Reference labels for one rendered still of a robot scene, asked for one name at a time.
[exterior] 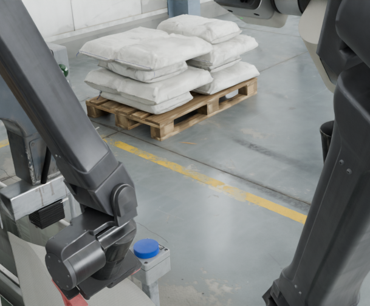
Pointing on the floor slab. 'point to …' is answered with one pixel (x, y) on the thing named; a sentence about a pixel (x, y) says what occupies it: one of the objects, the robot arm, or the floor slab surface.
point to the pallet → (166, 129)
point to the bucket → (326, 128)
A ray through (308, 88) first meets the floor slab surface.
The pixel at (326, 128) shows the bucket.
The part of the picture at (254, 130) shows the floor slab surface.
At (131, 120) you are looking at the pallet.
